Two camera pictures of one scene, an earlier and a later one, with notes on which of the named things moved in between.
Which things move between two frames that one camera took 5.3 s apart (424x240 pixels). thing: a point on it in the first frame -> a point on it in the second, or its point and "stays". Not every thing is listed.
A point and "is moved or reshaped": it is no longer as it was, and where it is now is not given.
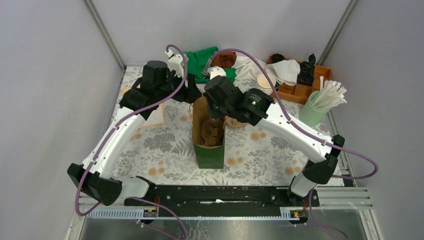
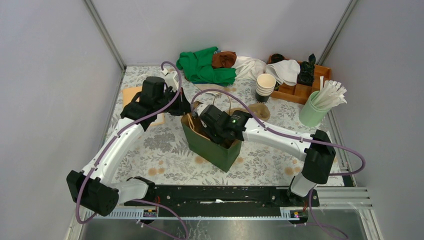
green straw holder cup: [311, 114] stays
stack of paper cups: [263, 84] stays
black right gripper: [214, 114] -> [218, 140]
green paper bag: [208, 136] is moved or reshaped
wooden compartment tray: [300, 93] stays
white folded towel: [286, 72] stays
